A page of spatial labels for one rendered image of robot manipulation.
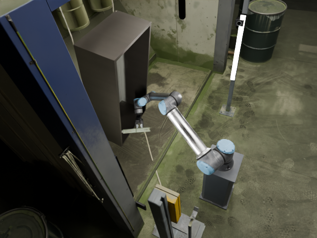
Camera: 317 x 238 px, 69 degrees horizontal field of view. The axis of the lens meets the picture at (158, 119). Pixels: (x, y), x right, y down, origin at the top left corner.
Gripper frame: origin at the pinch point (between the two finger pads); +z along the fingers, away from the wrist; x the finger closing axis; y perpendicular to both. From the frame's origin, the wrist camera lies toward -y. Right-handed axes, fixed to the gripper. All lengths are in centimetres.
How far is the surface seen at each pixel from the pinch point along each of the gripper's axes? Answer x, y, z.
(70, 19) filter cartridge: 72, 1, -138
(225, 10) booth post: -121, 66, -154
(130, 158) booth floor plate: 22, 34, 35
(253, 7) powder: -175, 115, -175
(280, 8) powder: -212, 109, -166
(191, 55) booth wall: -75, 143, -118
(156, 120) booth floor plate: -12, 76, -12
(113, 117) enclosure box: 16.5, -42.7, -15.6
